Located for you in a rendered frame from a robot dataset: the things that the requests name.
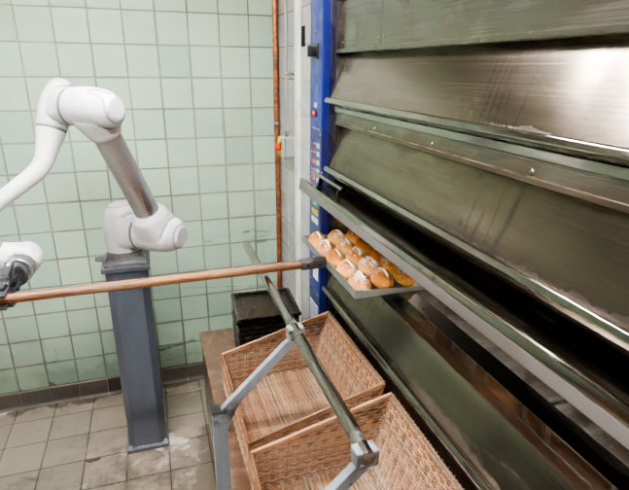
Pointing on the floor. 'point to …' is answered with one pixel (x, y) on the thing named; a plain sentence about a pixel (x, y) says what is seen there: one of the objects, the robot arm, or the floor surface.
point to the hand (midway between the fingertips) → (2, 298)
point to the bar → (360, 450)
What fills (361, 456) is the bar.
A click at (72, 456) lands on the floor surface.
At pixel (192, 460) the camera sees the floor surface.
